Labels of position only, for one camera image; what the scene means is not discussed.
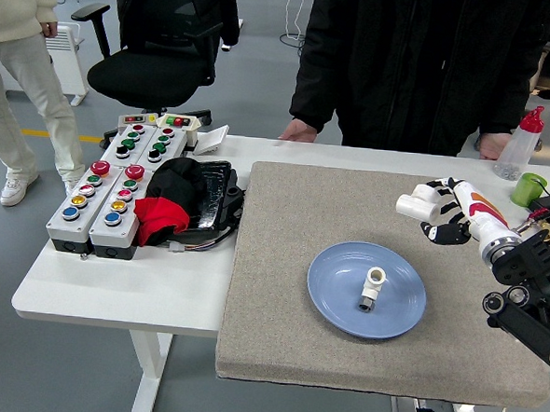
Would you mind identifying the grey rocker switch box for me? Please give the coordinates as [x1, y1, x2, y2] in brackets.
[117, 111, 159, 132]

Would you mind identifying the small white pipe fitting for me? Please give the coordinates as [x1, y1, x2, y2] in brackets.
[356, 265, 389, 314]

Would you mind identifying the large white pipe tee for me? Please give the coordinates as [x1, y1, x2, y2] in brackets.
[393, 183, 444, 223]

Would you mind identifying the wire bundle white connector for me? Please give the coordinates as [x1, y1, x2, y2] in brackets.
[168, 225, 237, 256]

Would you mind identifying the green cup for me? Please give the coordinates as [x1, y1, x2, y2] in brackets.
[509, 171, 549, 209]

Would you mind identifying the white switch plate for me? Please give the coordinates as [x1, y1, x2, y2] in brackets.
[194, 122, 231, 157]

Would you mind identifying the person in white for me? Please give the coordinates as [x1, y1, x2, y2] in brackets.
[0, 0, 97, 212]

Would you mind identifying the five-button control box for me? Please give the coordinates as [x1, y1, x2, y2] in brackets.
[87, 160, 156, 261]
[45, 157, 125, 257]

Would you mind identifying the four-button control box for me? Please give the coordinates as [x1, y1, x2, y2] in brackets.
[100, 121, 156, 168]
[136, 124, 189, 169]

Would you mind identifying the black office chair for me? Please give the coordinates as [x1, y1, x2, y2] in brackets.
[62, 0, 241, 158]

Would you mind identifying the white table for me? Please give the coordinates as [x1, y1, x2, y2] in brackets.
[5, 122, 550, 412]

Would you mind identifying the beige green-red switch box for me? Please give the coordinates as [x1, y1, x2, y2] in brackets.
[155, 112, 202, 149]

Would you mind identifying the brass valve red handle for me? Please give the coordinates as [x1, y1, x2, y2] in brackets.
[524, 205, 550, 247]

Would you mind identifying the person's right hand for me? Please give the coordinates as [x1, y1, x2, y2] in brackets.
[277, 117, 320, 144]

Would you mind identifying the person in black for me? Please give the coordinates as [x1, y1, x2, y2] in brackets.
[278, 0, 550, 164]

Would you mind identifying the blue round plate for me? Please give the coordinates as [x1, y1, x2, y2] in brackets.
[304, 238, 431, 343]

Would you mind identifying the floor cable bundle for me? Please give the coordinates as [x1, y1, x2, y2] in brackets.
[278, 0, 317, 49]

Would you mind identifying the black and red cloth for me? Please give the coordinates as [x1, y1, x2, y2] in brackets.
[131, 154, 210, 251]

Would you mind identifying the person's left hand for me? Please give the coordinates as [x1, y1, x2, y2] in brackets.
[477, 130, 515, 162]

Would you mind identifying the grey-brown mat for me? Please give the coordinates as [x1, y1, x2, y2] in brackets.
[213, 159, 550, 411]

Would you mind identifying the white panel heater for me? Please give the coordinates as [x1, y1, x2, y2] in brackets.
[3, 17, 94, 108]

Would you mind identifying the black electronic housing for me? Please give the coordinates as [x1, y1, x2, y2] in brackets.
[179, 158, 250, 236]

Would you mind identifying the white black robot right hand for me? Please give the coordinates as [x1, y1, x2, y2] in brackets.
[417, 175, 516, 253]

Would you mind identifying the clear bottle red cap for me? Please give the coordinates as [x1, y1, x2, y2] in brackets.
[493, 103, 546, 184]

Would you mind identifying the grey office chair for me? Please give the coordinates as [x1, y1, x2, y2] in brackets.
[527, 38, 550, 96]

